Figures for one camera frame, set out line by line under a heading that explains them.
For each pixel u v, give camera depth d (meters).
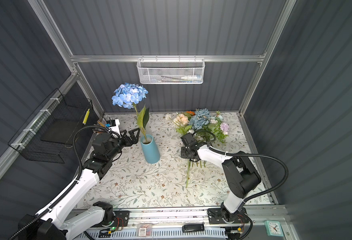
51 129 0.73
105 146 0.57
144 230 0.68
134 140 0.69
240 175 0.46
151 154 0.86
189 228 0.68
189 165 0.91
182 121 1.09
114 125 0.66
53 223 0.39
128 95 0.64
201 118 0.96
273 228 0.69
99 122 1.21
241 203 0.56
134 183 0.86
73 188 0.47
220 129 0.99
